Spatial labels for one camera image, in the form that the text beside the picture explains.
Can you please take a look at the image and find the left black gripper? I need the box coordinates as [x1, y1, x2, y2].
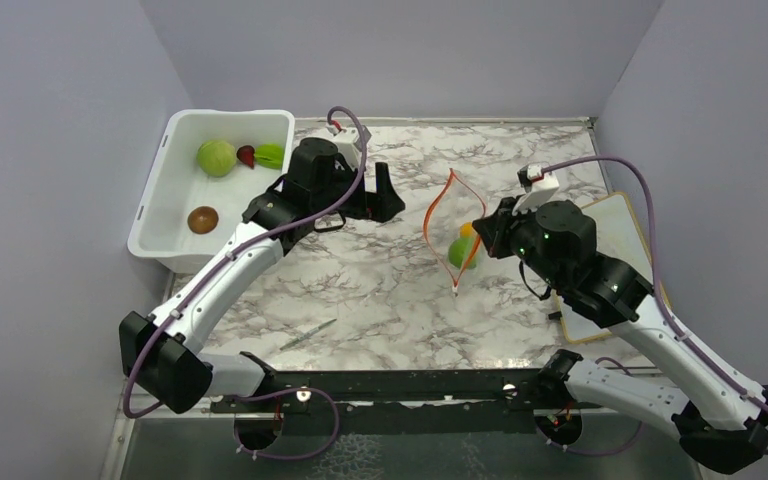
[312, 157, 405, 223]

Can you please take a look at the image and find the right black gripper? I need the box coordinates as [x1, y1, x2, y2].
[474, 194, 566, 290]

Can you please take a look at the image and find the orange wrinkled fruit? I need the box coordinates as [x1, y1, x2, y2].
[459, 222, 478, 238]

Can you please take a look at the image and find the green custard apple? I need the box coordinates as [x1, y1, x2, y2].
[447, 236, 481, 270]

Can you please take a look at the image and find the clear zip bag orange zipper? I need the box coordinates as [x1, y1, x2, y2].
[422, 168, 488, 297]

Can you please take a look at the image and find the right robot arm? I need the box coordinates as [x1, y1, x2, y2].
[473, 197, 768, 474]

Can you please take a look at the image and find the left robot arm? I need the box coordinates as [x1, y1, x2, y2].
[119, 137, 405, 418]

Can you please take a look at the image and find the green star fruit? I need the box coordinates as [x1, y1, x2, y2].
[253, 144, 285, 170]

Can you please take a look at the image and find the white cutting board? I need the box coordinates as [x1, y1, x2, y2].
[556, 192, 673, 346]

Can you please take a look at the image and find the dark red fig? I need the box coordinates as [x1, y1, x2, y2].
[236, 145, 256, 169]

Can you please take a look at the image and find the green pen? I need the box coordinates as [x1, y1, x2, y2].
[279, 318, 337, 351]

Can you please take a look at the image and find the green cabbage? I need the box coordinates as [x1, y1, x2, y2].
[196, 139, 237, 177]

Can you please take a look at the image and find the brown round fruit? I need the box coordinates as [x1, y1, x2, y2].
[187, 206, 219, 235]

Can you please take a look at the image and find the white plastic bin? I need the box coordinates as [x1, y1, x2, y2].
[127, 109, 295, 274]

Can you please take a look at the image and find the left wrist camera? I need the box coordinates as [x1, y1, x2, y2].
[326, 125, 371, 170]

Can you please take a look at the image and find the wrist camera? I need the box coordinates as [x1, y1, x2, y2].
[513, 162, 560, 216]
[326, 125, 371, 170]

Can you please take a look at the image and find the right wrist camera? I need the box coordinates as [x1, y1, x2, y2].
[513, 162, 560, 216]

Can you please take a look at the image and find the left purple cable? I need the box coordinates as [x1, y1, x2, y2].
[122, 105, 369, 420]

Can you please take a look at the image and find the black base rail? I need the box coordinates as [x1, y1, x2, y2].
[210, 368, 584, 436]

